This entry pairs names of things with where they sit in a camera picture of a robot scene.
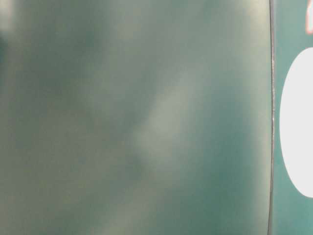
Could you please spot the white round bowl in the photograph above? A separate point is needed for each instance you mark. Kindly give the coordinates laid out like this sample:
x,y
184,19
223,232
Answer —
x,y
296,122

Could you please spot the pink plastic spoon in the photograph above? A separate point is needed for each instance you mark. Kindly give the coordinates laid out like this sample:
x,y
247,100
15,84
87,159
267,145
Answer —
x,y
309,18

